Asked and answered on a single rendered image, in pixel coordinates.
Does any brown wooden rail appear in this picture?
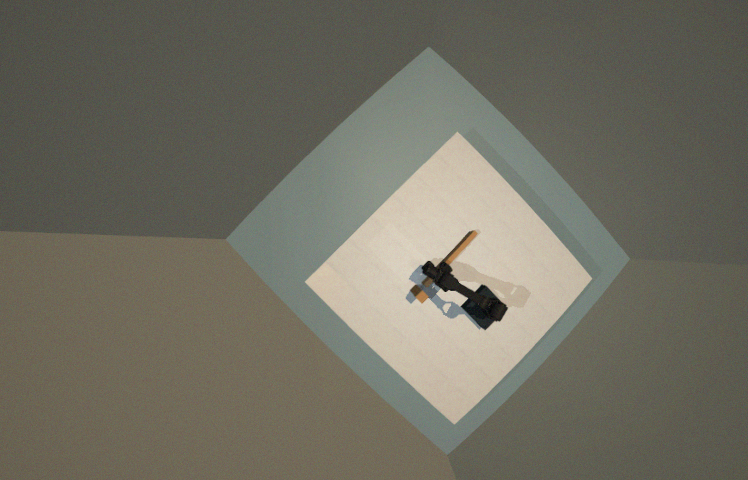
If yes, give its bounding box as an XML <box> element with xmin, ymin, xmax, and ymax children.
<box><xmin>420</xmin><ymin>230</ymin><xmax>478</xmax><ymax>289</ymax></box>

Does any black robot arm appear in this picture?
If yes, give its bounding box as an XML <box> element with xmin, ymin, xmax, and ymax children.
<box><xmin>423</xmin><ymin>262</ymin><xmax>508</xmax><ymax>322</ymax></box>

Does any brown wooden post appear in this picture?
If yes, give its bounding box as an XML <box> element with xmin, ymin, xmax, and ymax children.
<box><xmin>410</xmin><ymin>285</ymin><xmax>428</xmax><ymax>304</ymax></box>

